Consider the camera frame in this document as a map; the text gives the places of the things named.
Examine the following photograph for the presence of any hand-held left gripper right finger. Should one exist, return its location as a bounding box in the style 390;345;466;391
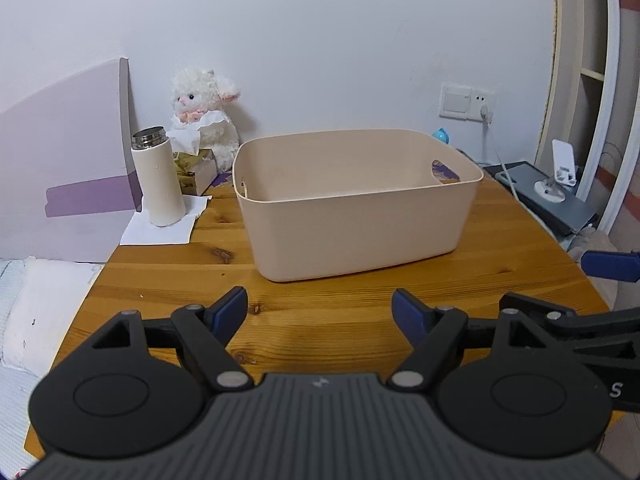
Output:
387;288;576;392

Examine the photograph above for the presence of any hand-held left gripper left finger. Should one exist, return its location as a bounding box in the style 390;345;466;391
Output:
75;286;254;392

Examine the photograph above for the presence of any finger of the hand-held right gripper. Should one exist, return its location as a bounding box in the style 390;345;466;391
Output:
500;292;640;348
581;251;640;282

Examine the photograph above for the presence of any beige plastic storage bin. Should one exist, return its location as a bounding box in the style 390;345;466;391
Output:
232;129;484;282

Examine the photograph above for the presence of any grey laptop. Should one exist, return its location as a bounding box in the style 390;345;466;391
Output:
482;161;598;235

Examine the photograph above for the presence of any white paper napkin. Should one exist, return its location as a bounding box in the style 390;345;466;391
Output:
120;195;211;246

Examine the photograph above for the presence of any white phone stand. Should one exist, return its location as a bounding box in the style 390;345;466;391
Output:
535;140;578;202

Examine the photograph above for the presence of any tissue box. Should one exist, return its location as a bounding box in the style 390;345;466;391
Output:
167;112;232;197

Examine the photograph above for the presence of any white thermos bottle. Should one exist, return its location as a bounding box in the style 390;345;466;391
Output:
131;126;187;227

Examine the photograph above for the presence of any white bedding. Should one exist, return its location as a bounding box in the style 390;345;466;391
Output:
0;257;103;378

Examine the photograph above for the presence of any beige shelf cabinet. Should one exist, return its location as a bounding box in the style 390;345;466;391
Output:
535;0;608;166

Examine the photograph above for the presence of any white plush lamb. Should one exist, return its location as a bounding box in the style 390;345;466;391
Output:
170;67;241;173

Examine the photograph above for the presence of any white and purple board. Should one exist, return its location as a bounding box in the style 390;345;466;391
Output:
0;58;143;263

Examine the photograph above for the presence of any white power cable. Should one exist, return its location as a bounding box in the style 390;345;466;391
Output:
482;120;518;191

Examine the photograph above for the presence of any white arched frame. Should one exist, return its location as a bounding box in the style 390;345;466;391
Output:
582;0;640;233

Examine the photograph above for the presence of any white wall socket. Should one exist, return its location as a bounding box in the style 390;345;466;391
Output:
470;89;496;123

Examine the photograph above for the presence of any white wall switch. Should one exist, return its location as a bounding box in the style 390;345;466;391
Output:
440;84;472;120

